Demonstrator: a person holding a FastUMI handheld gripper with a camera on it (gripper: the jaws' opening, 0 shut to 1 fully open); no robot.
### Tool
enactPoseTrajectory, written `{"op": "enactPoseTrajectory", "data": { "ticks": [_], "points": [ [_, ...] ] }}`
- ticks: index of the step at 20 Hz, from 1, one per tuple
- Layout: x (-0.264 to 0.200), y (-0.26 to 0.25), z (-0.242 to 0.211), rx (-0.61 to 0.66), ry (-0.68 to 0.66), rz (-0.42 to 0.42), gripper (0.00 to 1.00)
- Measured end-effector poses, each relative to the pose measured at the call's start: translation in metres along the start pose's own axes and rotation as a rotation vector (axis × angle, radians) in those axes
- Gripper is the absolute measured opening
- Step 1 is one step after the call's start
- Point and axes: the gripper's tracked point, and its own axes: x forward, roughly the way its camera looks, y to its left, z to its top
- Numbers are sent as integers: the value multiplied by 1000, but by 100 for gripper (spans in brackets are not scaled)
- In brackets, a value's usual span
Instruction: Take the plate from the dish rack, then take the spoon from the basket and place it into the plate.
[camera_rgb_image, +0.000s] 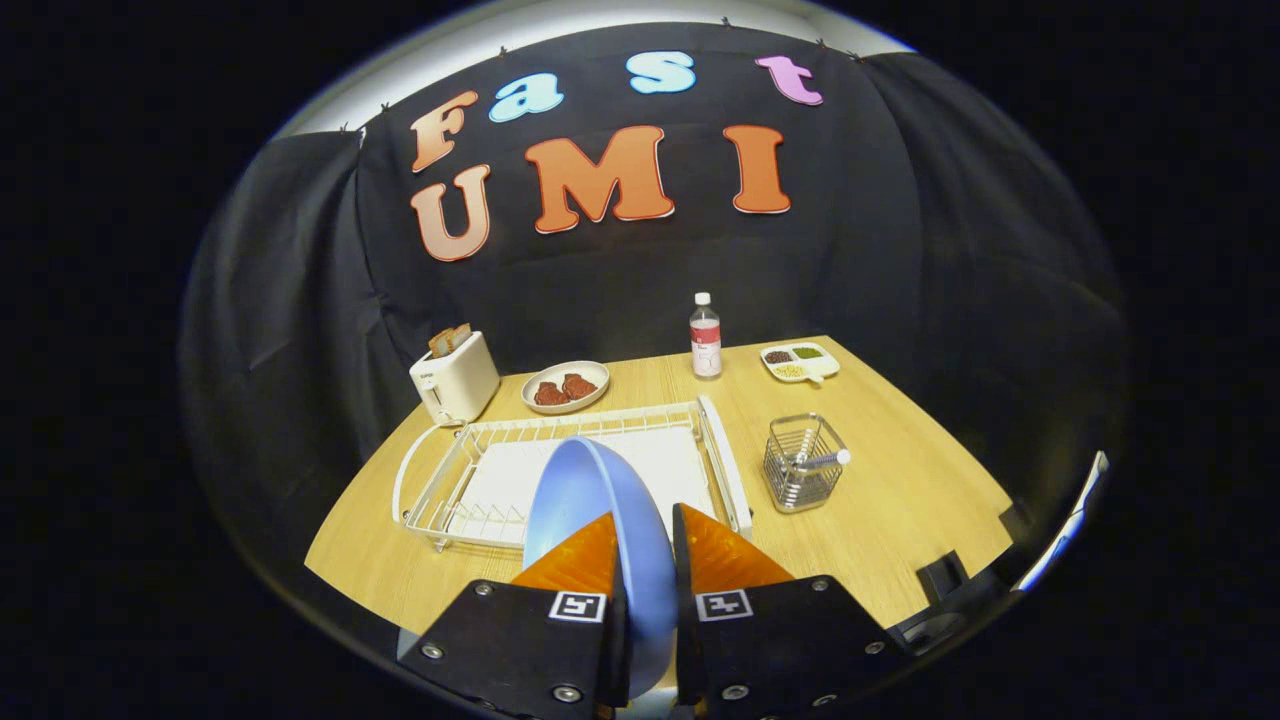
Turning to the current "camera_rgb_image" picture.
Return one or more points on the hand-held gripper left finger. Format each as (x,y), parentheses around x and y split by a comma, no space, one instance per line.
(520,650)

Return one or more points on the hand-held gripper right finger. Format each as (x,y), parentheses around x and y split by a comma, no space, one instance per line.
(780,650)

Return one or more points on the blue plate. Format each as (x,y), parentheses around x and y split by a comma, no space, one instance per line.
(590,490)

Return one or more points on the small beige plate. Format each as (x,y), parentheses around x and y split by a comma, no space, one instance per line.
(590,375)

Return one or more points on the white divided dish with beans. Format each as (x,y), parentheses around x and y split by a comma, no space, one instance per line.
(800,362)

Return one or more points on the black box-shaped object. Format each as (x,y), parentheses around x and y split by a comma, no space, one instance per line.
(942,578)

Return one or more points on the red meat piece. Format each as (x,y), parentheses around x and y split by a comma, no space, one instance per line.
(551,394)
(580,386)

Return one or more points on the white toaster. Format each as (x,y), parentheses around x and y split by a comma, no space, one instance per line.
(460,385)

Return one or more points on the clear plastic bottle red label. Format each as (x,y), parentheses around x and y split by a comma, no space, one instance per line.
(706,345)

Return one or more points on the toasted bread slice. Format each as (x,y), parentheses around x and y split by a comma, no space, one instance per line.
(450,340)

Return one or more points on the white flat panel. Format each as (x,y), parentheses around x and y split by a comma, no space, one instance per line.
(1075,520)

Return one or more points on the black backdrop cloth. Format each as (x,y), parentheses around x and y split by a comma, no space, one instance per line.
(950,250)

